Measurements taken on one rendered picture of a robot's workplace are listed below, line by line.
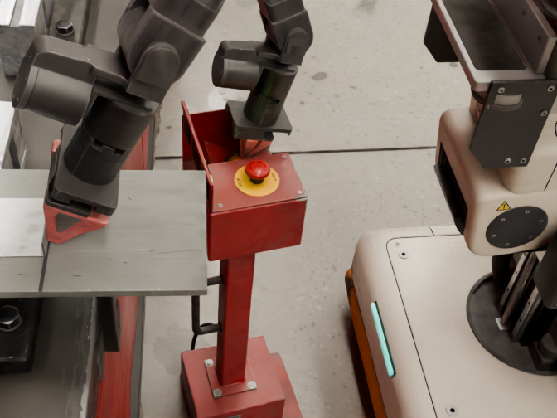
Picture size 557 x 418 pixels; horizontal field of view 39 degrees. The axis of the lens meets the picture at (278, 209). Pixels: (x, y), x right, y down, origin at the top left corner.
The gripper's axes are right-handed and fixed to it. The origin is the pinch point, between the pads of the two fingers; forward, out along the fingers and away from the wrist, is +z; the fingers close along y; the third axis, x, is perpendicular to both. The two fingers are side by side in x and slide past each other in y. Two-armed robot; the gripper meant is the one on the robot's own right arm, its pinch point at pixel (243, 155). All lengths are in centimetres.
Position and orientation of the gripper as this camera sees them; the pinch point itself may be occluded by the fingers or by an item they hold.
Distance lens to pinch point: 136.5
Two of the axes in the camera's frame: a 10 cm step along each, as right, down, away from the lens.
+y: -9.0, -0.3, -4.3
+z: -3.3, 6.9, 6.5
